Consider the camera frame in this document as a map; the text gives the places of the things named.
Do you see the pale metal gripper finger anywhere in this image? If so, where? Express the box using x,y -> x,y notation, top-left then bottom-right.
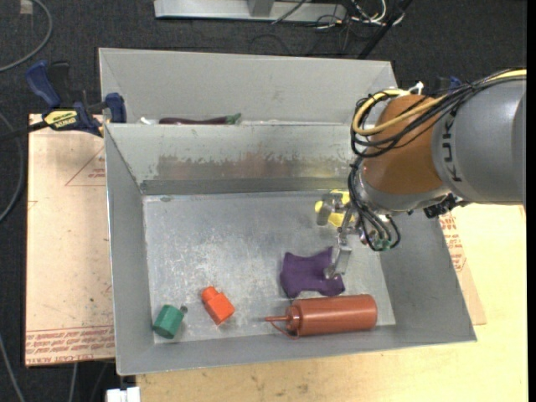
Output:
323,240 -> 353,280
316,195 -> 337,226

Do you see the yellow toy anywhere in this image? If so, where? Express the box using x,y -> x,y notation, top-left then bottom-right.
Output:
314,189 -> 357,229

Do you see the purple cloth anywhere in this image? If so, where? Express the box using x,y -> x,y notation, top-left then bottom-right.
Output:
279,246 -> 347,299

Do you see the red-brown squeeze bottle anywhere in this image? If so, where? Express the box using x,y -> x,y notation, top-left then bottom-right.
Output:
264,293 -> 379,341

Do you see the grey metal bin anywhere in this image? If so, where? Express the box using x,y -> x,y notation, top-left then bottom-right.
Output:
98,47 -> 478,377

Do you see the orange plastic bottle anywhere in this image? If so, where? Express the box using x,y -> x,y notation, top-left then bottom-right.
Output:
201,286 -> 236,327

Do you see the green cylinder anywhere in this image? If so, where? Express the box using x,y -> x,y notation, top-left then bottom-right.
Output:
151,303 -> 188,340

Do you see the black cylinder on white bracket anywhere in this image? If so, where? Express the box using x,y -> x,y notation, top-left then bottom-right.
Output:
422,194 -> 461,219

